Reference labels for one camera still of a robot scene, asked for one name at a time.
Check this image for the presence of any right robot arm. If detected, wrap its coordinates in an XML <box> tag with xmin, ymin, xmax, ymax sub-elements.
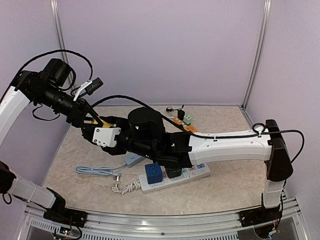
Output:
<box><xmin>94</xmin><ymin>107</ymin><xmax>293</xmax><ymax>222</ymax></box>

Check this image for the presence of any mint green plug adapter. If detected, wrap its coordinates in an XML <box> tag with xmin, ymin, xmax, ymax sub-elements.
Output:
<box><xmin>183</xmin><ymin>114</ymin><xmax>192</xmax><ymax>126</ymax></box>

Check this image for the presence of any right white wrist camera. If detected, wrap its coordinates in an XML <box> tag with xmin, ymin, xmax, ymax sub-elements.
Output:
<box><xmin>92</xmin><ymin>127</ymin><xmax>121</xmax><ymax>148</ymax></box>

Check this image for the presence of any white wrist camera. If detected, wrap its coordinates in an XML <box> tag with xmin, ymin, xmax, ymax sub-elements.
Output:
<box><xmin>73</xmin><ymin>77</ymin><xmax>104</xmax><ymax>102</ymax></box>
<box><xmin>92</xmin><ymin>127</ymin><xmax>121</xmax><ymax>148</ymax></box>

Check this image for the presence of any blue-grey power strip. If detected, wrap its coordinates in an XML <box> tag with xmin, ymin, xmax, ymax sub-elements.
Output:
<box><xmin>75</xmin><ymin>153</ymin><xmax>145</xmax><ymax>182</ymax></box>

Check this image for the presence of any aluminium front rail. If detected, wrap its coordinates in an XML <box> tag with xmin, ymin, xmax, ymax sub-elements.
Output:
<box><xmin>18</xmin><ymin>198</ymin><xmax>309</xmax><ymax>240</ymax></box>

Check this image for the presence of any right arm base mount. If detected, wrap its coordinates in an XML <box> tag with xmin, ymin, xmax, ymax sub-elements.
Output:
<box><xmin>239</xmin><ymin>207</ymin><xmax>282</xmax><ymax>227</ymax></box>

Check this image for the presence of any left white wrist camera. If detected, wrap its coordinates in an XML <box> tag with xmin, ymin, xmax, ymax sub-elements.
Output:
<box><xmin>73</xmin><ymin>77</ymin><xmax>104</xmax><ymax>102</ymax></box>

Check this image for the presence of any left aluminium frame post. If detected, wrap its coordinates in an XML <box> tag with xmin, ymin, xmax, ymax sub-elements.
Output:
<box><xmin>49</xmin><ymin>0</ymin><xmax>82</xmax><ymax>109</ymax></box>

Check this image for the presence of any dark green cube socket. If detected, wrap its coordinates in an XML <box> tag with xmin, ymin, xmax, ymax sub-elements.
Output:
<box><xmin>165</xmin><ymin>168</ymin><xmax>182</xmax><ymax>179</ymax></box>

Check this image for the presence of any yellow cube socket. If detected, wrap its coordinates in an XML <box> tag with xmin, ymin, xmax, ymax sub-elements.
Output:
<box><xmin>91</xmin><ymin>119</ymin><xmax>115</xmax><ymax>128</ymax></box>

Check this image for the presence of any white power strip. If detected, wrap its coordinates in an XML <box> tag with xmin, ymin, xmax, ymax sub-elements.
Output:
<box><xmin>110</xmin><ymin>163</ymin><xmax>211</xmax><ymax>195</ymax></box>

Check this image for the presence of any blue cube socket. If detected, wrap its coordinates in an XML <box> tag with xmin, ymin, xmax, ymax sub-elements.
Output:
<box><xmin>144</xmin><ymin>163</ymin><xmax>163</xmax><ymax>185</ymax></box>

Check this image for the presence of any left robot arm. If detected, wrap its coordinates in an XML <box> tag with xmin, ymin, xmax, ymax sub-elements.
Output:
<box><xmin>0</xmin><ymin>58</ymin><xmax>103</xmax><ymax>223</ymax></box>

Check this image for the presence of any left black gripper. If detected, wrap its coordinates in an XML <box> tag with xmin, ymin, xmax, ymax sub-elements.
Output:
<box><xmin>36</xmin><ymin>83</ymin><xmax>100</xmax><ymax>128</ymax></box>

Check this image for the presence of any aluminium frame post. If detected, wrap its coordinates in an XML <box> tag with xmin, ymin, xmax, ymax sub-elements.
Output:
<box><xmin>241</xmin><ymin>0</ymin><xmax>272</xmax><ymax>112</ymax></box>
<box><xmin>49</xmin><ymin>0</ymin><xmax>82</xmax><ymax>109</ymax></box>

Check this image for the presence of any orange power strip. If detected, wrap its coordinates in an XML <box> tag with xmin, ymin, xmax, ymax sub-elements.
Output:
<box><xmin>173</xmin><ymin>116</ymin><xmax>198</xmax><ymax>133</ymax></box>

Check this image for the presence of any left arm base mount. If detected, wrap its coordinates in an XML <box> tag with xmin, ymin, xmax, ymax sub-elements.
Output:
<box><xmin>43</xmin><ymin>208</ymin><xmax>88</xmax><ymax>228</ymax></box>

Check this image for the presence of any right aluminium frame post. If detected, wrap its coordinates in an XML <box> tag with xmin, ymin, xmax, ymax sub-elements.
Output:
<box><xmin>241</xmin><ymin>0</ymin><xmax>272</xmax><ymax>112</ymax></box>

